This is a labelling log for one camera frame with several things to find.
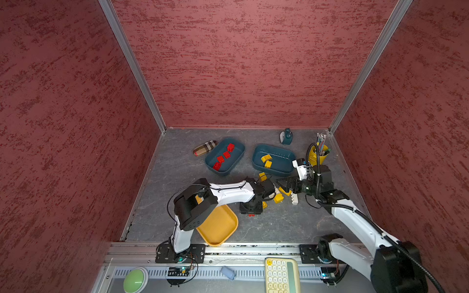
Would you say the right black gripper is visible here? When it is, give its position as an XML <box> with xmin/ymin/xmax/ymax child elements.
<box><xmin>275</xmin><ymin>175</ymin><xmax>320</xmax><ymax>196</ymax></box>

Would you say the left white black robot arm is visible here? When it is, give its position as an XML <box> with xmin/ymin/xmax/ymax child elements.
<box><xmin>170</xmin><ymin>178</ymin><xmax>276</xmax><ymax>254</ymax></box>

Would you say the left circuit board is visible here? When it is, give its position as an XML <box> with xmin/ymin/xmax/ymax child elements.
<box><xmin>167</xmin><ymin>267</ymin><xmax>191</xmax><ymax>278</ymax></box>

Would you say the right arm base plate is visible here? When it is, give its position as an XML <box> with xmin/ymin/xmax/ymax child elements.
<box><xmin>299</xmin><ymin>242</ymin><xmax>340</xmax><ymax>264</ymax></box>

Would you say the teal white small bottle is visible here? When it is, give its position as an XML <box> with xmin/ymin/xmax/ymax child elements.
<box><xmin>279</xmin><ymin>128</ymin><xmax>293</xmax><ymax>145</ymax></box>

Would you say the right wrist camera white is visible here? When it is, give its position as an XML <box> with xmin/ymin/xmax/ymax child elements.
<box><xmin>292</xmin><ymin>158</ymin><xmax>309</xmax><ymax>181</ymax></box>

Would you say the teal plastic bin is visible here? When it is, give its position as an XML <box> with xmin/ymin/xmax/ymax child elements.
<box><xmin>252</xmin><ymin>144</ymin><xmax>296</xmax><ymax>177</ymax></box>
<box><xmin>205</xmin><ymin>137</ymin><xmax>245</xmax><ymax>177</ymax></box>

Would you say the white lego far right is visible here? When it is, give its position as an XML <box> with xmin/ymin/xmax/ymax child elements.
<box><xmin>291</xmin><ymin>193</ymin><xmax>299</xmax><ymax>206</ymax></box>

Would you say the right teal plastic bin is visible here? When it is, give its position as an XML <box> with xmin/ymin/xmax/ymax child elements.
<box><xmin>252</xmin><ymin>144</ymin><xmax>296</xmax><ymax>177</ymax></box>

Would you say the plaid fabric pouch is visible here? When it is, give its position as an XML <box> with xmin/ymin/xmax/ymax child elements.
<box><xmin>192</xmin><ymin>140</ymin><xmax>218</xmax><ymax>156</ymax></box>

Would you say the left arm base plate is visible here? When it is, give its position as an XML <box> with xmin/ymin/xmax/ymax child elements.
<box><xmin>155</xmin><ymin>242</ymin><xmax>206</xmax><ymax>264</ymax></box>

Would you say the cream green calculator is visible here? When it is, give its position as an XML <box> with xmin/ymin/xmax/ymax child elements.
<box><xmin>265</xmin><ymin>258</ymin><xmax>301</xmax><ymax>293</ymax></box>

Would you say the circuit board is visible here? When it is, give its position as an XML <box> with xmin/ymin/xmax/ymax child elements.
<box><xmin>167</xmin><ymin>267</ymin><xmax>191</xmax><ymax>278</ymax></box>
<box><xmin>320</xmin><ymin>267</ymin><xmax>339</xmax><ymax>283</ymax></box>

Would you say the right circuit board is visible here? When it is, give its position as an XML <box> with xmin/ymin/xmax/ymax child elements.
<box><xmin>320</xmin><ymin>267</ymin><xmax>339</xmax><ymax>283</ymax></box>

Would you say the green push button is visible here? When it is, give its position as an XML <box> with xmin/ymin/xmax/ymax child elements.
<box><xmin>123</xmin><ymin>267</ymin><xmax>149</xmax><ymax>293</ymax></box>

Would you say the small blue grey cylinder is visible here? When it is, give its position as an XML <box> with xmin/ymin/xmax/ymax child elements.
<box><xmin>221</xmin><ymin>266</ymin><xmax>236</xmax><ymax>281</ymax></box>

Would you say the yellow pen cup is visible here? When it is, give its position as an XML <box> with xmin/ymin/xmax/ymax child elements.
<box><xmin>307</xmin><ymin>145</ymin><xmax>330</xmax><ymax>167</ymax></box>

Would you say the yellow plastic tray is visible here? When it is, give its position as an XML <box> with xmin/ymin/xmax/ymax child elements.
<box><xmin>197</xmin><ymin>205</ymin><xmax>239</xmax><ymax>247</ymax></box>

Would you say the red lego long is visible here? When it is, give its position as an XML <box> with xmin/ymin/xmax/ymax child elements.
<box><xmin>213</xmin><ymin>162</ymin><xmax>222</xmax><ymax>171</ymax></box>

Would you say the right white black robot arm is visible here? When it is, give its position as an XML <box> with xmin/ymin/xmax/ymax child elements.
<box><xmin>277</xmin><ymin>165</ymin><xmax>428</xmax><ymax>293</ymax></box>

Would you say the left teal plastic bin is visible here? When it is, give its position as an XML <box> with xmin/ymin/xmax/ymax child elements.
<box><xmin>205</xmin><ymin>137</ymin><xmax>245</xmax><ymax>177</ymax></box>

